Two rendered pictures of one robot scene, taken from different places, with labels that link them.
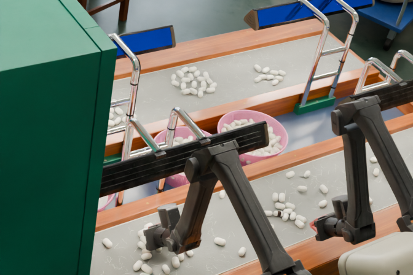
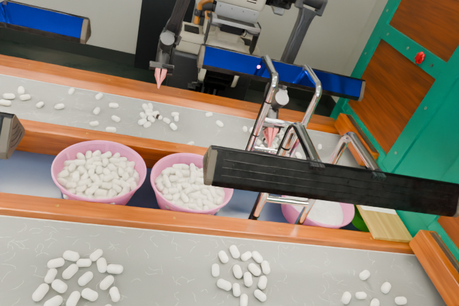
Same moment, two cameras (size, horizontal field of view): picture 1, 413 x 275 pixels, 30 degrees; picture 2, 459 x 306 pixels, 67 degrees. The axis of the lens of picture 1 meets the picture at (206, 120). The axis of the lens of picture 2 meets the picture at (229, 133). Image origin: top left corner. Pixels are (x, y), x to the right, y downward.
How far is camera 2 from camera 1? 3.00 m
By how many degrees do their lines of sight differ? 106
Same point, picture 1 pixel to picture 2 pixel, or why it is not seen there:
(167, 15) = not seen: outside the picture
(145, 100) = (186, 281)
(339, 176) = (63, 113)
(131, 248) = not seen: hidden behind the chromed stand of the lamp
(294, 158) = (91, 132)
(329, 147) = (36, 123)
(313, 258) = (168, 89)
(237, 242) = (205, 121)
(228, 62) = not seen: outside the picture
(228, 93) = (46, 244)
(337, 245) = (143, 85)
